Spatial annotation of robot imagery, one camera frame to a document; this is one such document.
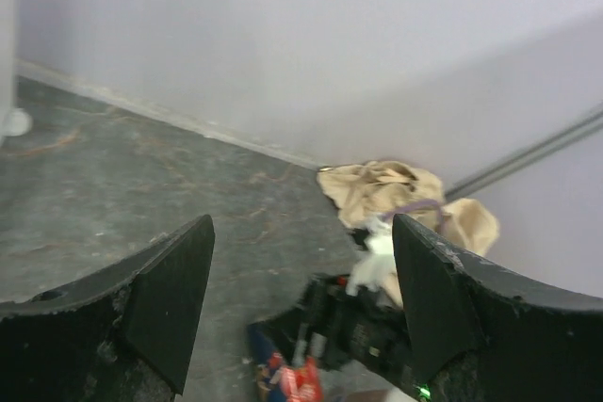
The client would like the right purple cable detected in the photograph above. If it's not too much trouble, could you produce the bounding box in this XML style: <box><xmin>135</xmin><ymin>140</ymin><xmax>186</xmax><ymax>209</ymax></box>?
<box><xmin>383</xmin><ymin>199</ymin><xmax>447</xmax><ymax>233</ymax></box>

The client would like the beige crumpled cloth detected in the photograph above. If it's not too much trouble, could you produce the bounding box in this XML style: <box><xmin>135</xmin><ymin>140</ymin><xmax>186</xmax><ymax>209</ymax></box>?
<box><xmin>316</xmin><ymin>160</ymin><xmax>500</xmax><ymax>309</ymax></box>

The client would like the white plastic cube cabinet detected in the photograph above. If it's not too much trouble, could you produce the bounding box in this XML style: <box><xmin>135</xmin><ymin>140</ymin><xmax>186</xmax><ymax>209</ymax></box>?
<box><xmin>1</xmin><ymin>0</ymin><xmax>32</xmax><ymax>142</ymax></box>

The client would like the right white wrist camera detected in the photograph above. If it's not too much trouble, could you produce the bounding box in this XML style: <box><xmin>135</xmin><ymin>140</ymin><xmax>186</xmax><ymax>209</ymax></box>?
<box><xmin>346</xmin><ymin>216</ymin><xmax>401</xmax><ymax>303</ymax></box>

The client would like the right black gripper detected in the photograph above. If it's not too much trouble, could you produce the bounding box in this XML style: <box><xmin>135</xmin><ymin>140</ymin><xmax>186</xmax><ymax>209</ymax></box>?
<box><xmin>263</xmin><ymin>274</ymin><xmax>424</xmax><ymax>393</ymax></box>

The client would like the dark blue food can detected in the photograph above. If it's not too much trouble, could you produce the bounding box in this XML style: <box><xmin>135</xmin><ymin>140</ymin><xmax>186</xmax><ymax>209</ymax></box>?
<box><xmin>247</xmin><ymin>321</ymin><xmax>324</xmax><ymax>402</ymax></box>

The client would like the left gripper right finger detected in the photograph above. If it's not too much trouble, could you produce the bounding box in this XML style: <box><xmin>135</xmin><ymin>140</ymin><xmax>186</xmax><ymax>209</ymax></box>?
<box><xmin>393</xmin><ymin>215</ymin><xmax>602</xmax><ymax>401</ymax></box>

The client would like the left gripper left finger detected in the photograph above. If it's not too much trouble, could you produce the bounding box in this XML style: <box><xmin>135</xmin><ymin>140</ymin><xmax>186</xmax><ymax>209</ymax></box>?
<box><xmin>1</xmin><ymin>215</ymin><xmax>215</xmax><ymax>401</ymax></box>

